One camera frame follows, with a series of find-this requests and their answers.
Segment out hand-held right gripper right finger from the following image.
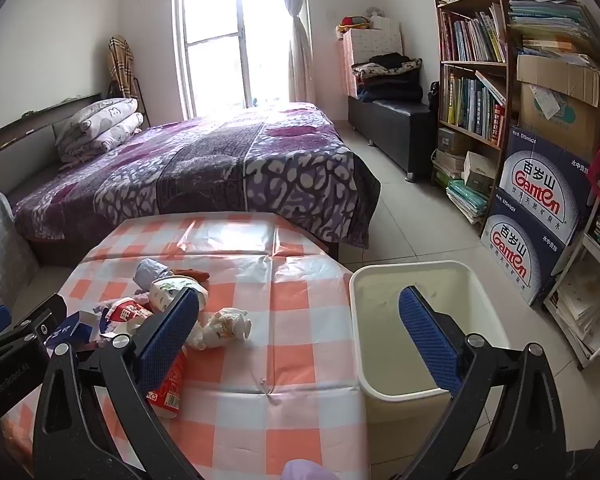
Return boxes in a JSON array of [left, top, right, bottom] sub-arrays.
[[390, 285, 568, 480]]

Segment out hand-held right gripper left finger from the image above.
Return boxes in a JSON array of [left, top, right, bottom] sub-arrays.
[[32, 287, 206, 480]]

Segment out blue white small carton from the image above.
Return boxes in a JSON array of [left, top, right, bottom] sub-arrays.
[[45, 310, 103, 348]]

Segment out white plastic trash bin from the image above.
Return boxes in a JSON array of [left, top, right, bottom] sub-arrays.
[[349, 260, 512, 461]]

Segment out leaf print paper cup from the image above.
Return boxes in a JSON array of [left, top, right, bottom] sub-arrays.
[[147, 277, 208, 313]]

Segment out white tissue wad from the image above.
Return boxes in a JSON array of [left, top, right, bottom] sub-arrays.
[[185, 306, 253, 351]]

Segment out red white snack packet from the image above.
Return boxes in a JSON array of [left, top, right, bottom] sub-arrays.
[[147, 347, 188, 418]]

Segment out red white crumpled wrapper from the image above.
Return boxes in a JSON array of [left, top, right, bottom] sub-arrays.
[[100, 297, 156, 336]]

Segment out grey grid pattern cloth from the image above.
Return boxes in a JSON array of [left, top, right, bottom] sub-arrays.
[[0, 192, 38, 318]]

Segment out orange candy wrapper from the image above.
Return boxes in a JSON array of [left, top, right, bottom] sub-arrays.
[[172, 268, 211, 286]]

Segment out grey crumpled paper ball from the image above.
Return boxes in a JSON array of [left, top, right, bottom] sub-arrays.
[[132, 258, 173, 293]]

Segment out orange white checkered tablecloth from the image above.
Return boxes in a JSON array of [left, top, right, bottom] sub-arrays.
[[0, 212, 368, 480]]

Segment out blue white water carton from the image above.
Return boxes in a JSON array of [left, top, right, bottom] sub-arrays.
[[495, 125, 598, 246], [480, 212, 573, 307]]

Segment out stack of flat books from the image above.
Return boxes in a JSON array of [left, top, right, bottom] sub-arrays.
[[432, 150, 491, 226]]

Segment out pile of white booklets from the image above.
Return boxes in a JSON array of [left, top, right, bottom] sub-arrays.
[[550, 255, 600, 356]]

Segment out dark wooden bed headboard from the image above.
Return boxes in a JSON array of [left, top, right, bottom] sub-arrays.
[[0, 92, 103, 196]]

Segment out purple patterned bed blanket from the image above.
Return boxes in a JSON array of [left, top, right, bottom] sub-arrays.
[[10, 101, 381, 261]]

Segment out person's lavender fleece clothing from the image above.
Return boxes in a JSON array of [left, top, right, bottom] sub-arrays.
[[282, 460, 333, 480]]

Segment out white patterned folded pillow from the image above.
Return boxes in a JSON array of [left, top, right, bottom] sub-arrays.
[[57, 112, 146, 163], [55, 97, 140, 136]]

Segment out white shelf rack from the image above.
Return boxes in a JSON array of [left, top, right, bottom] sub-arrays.
[[542, 45, 600, 371]]

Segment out small grey box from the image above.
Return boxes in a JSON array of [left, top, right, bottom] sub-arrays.
[[437, 127, 476, 156]]

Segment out black storage bench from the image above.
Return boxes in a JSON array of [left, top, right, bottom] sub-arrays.
[[347, 95, 438, 181]]

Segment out row of colourful tall books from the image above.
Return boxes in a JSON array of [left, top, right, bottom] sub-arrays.
[[441, 67, 508, 143]]

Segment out black metal rack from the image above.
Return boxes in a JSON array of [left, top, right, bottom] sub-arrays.
[[105, 75, 152, 128]]

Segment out navy folded clothes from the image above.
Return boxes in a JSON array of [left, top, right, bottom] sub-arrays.
[[356, 77, 421, 103]]

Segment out beige plaid cloth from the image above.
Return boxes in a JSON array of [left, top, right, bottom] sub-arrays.
[[107, 35, 135, 98]]

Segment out brown cardboard box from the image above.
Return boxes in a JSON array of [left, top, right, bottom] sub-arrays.
[[515, 52, 600, 163]]

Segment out floral folded quilt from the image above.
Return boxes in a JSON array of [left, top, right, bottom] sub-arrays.
[[351, 59, 423, 81]]

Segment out wooden bookshelf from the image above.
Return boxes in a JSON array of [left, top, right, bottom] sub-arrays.
[[428, 0, 518, 241]]

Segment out black folded garment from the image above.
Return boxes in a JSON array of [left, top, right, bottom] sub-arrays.
[[367, 52, 411, 68]]

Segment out bright window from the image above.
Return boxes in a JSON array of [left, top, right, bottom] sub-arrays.
[[171, 0, 301, 121]]

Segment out pink white storage cabinet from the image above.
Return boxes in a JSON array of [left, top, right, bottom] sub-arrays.
[[336, 27, 406, 98]]

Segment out row of upright books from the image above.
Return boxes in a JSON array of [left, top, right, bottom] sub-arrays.
[[440, 2, 508, 63]]

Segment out white small box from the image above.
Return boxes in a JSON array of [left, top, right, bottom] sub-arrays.
[[369, 14, 402, 32]]

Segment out red yellow plush toy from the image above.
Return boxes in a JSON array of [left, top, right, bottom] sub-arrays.
[[336, 15, 373, 33]]

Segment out white sheer curtain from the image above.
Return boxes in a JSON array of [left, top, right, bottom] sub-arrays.
[[272, 0, 317, 106]]

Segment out stack of loose papers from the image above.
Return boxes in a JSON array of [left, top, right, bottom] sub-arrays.
[[505, 0, 600, 56]]

